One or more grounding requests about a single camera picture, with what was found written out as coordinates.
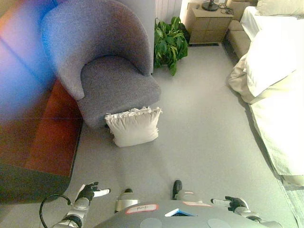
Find silver left robot leg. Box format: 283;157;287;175
114;189;141;213

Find silver robot leg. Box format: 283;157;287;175
171;180;207;202
114;189;141;213

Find white bed duvet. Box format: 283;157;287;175
228;6;304;228

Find beige padded bench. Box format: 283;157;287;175
227;20;252;60

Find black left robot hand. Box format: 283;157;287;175
76;181;111;202

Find black lamp base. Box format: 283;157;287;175
201;0;219;12

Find white fringed pillow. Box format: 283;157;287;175
104;106;162;148

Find grey robot torso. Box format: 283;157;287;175
94;200;269;228

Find green potted plant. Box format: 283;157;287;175
153;16;190;76

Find grey fabric armchair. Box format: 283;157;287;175
40;0;162;130

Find thick black wrist cable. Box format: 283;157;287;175
39;194;72;228

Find reddish brown wooden table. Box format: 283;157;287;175
0;0;84;205

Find beige bed pillow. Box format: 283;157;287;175
256;0;304;17

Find beige nightstand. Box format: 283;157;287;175
185;1;235;46

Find white curtain panel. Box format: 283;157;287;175
154;0;183;21

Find tangled black charger cables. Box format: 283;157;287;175
218;2;235;14

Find silver right robot leg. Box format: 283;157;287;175
171;180;207;202

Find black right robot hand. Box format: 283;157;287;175
210;196;249;212

